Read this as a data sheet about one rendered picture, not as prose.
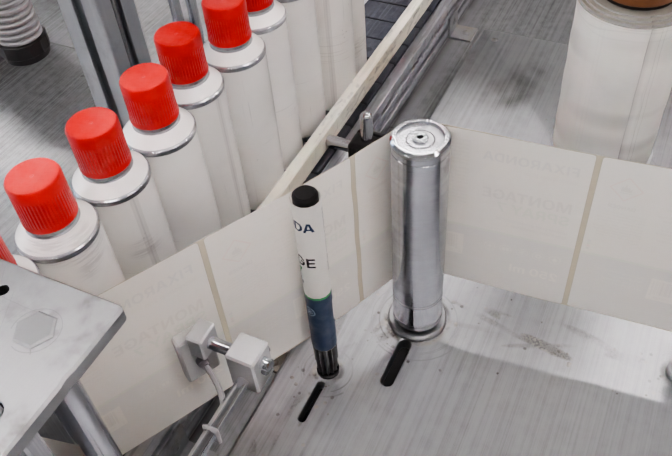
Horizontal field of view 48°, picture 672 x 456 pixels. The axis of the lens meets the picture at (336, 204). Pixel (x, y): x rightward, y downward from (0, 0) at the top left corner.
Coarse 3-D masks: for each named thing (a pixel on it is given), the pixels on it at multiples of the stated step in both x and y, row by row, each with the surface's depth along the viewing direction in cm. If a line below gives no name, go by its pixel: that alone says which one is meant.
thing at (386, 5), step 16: (368, 0) 94; (384, 0) 94; (400, 0) 93; (368, 16) 91; (384, 16) 91; (368, 32) 89; (384, 32) 89; (416, 32) 88; (368, 48) 86; (400, 48) 86; (384, 80) 82; (368, 96) 80; (304, 144) 75; (320, 160) 74
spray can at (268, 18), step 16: (256, 0) 60; (272, 0) 62; (256, 16) 61; (272, 16) 62; (256, 32) 61; (272, 32) 62; (288, 32) 64; (272, 48) 63; (288, 48) 64; (272, 64) 64; (288, 64) 65; (272, 80) 65; (288, 80) 66; (288, 96) 67; (288, 112) 68; (288, 128) 69; (288, 144) 70; (288, 160) 72
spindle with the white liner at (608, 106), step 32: (608, 0) 56; (640, 0) 54; (576, 32) 59; (608, 32) 55; (640, 32) 54; (576, 64) 60; (608, 64) 57; (640, 64) 56; (576, 96) 61; (608, 96) 59; (640, 96) 58; (576, 128) 63; (608, 128) 61; (640, 128) 61; (640, 160) 64
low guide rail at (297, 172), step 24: (432, 0) 90; (408, 24) 84; (384, 48) 80; (360, 72) 77; (360, 96) 77; (336, 120) 72; (312, 144) 70; (288, 168) 68; (312, 168) 70; (288, 192) 67
